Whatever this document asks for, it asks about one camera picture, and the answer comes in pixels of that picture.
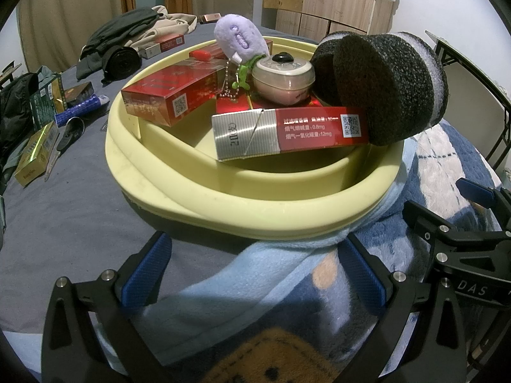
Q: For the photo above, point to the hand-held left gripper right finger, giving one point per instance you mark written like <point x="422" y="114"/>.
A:
<point x="363" y="275"/>

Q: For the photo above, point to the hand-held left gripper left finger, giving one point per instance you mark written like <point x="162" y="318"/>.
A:
<point x="145" y="267"/>

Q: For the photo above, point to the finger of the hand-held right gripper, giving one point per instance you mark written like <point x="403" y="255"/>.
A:
<point x="475" y="192"/>
<point x="423" y="217"/>

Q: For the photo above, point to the yellow plastic basin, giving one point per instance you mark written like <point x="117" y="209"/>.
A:
<point x="239" y="199"/>

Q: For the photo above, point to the black and white sponge roll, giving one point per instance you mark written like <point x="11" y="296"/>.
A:
<point x="383" y="87"/>

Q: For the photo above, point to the red and silver cigarette box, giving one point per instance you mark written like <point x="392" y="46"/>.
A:
<point x="303" y="131"/>

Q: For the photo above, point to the red cigarette carton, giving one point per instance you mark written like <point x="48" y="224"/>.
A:
<point x="159" y="95"/>

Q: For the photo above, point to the cream round jar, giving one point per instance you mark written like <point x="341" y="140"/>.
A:
<point x="283" y="78"/>

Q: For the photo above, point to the blue checkered blanket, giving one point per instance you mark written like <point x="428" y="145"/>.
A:
<point x="439" y="159"/>

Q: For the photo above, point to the grey bed sheet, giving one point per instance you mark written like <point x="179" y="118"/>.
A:
<point x="60" y="223"/>

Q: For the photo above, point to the slim metal blade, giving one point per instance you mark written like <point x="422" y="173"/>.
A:
<point x="52" y="159"/>

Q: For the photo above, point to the yellow box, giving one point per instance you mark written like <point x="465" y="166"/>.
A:
<point x="36" y="155"/>

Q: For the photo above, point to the dark small box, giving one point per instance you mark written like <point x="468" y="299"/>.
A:
<point x="78" y="93"/>

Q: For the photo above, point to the green box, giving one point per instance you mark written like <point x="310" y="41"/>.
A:
<point x="46" y="99"/>

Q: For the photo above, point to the black cloth roll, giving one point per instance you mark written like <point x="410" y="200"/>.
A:
<point x="121" y="64"/>

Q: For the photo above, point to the red lighter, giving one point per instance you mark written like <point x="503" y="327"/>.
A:
<point x="200" y="55"/>

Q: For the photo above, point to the red and white box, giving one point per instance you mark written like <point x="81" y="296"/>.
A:
<point x="163" y="44"/>

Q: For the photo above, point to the dark green jacket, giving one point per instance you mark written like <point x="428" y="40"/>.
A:
<point x="119" y="28"/>

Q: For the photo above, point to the wooden wardrobe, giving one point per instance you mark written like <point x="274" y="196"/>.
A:
<point x="319" y="0"/>

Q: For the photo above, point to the beige garment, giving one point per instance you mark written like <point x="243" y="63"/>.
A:
<point x="167" y="24"/>

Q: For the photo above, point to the small red box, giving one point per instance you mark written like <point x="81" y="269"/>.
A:
<point x="210" y="18"/>

